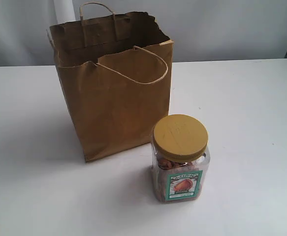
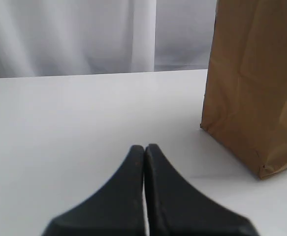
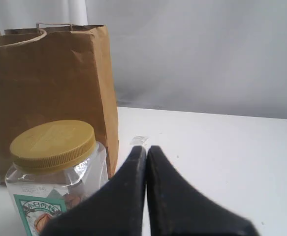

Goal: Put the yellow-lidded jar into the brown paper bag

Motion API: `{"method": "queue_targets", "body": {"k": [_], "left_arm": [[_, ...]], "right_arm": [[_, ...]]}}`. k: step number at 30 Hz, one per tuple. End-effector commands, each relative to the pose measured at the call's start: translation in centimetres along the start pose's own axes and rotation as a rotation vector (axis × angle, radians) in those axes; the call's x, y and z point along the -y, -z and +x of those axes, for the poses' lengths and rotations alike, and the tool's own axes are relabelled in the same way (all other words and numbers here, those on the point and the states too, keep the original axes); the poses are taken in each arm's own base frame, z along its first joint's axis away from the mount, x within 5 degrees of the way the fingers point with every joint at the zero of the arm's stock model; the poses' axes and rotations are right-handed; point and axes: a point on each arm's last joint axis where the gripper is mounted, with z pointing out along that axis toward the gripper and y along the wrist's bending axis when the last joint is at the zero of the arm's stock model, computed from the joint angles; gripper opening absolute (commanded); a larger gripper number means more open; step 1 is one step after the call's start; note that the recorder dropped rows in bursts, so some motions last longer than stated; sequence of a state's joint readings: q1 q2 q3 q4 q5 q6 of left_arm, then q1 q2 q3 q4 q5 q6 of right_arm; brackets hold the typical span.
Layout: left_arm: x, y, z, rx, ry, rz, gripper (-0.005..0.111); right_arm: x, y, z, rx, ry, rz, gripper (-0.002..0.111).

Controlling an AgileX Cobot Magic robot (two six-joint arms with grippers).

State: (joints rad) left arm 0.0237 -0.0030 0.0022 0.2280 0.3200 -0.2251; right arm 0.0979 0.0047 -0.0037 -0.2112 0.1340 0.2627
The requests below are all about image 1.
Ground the yellow-lid plastic snack jar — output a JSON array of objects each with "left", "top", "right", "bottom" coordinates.
[{"left": 151, "top": 114, "right": 210, "bottom": 203}]

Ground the brown paper bag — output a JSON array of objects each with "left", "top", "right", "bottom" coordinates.
[{"left": 48, "top": 12, "right": 173, "bottom": 162}]

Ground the white curtain backdrop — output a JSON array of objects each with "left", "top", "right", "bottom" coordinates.
[{"left": 0, "top": 0, "right": 287, "bottom": 66}]

